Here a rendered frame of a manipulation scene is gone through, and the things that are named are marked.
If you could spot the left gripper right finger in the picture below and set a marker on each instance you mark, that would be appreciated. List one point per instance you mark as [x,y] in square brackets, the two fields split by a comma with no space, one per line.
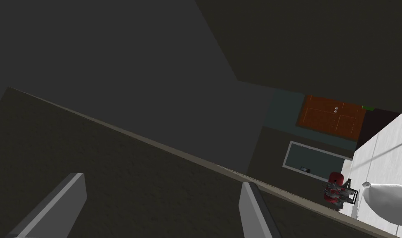
[253,215]

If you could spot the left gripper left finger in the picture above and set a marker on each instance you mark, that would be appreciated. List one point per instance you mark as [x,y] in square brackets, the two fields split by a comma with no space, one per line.
[52,208]

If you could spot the red office chair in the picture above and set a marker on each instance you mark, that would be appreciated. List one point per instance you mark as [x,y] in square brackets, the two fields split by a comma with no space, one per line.
[336,191]

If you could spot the orange wooden cabinet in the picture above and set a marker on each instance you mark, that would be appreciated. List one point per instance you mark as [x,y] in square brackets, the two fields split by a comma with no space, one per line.
[331,116]

